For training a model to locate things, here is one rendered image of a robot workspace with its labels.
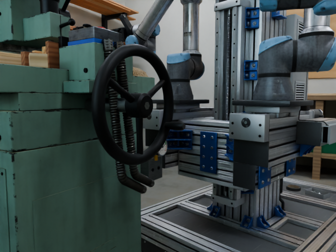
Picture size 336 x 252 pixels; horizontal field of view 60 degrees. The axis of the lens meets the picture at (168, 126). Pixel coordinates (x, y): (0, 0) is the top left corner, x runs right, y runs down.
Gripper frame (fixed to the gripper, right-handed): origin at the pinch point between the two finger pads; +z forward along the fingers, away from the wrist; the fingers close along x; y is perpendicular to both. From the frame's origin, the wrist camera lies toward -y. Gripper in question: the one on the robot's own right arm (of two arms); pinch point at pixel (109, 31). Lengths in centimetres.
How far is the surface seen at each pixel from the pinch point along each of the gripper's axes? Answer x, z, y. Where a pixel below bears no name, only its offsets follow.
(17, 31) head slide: -90, -42, 9
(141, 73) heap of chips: -63, -67, 24
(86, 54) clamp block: -94, -73, 18
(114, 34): -85, -75, 13
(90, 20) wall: 170, 180, -43
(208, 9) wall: 250, 37, -45
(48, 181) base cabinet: -105, -66, 47
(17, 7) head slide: -88, -42, 2
